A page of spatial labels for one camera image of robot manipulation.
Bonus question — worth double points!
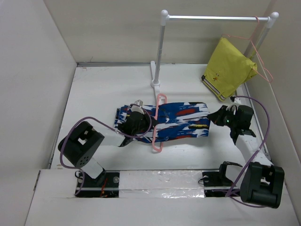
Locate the blue white red patterned trousers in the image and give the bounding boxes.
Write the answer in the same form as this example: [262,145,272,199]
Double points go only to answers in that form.
[122,102,210,146]

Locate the yellow folded garment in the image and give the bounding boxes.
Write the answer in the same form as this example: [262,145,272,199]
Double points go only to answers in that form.
[201,37,257,101]

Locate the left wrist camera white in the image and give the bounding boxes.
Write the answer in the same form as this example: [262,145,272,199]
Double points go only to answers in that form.
[130,100,144,114]

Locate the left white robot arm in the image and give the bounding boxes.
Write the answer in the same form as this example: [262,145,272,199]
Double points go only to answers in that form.
[58,111,157,187]

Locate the pink wire hanger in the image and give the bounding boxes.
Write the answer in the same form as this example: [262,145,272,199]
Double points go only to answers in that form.
[222,13,279,83]
[151,93,167,153]

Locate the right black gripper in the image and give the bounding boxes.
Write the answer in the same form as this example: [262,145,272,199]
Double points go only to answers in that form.
[208,105,238,129]

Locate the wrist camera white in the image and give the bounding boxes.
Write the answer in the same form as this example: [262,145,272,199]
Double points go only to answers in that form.
[130,100,144,114]
[226,96,242,114]

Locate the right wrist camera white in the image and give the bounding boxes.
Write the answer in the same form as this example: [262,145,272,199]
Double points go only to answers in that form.
[226,96,242,114]

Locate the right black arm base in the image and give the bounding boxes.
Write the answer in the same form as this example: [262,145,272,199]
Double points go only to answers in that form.
[198,161,242,197]

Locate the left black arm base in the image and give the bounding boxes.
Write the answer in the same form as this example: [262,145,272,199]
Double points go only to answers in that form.
[75,171,120,198]

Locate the white metal clothes rack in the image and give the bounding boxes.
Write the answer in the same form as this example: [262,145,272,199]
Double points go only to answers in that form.
[150,10,279,101]

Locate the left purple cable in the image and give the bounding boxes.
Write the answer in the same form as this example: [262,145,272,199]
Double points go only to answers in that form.
[59,110,152,196]

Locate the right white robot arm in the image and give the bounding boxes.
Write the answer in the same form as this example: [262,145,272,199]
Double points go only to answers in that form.
[207,104,285,209]

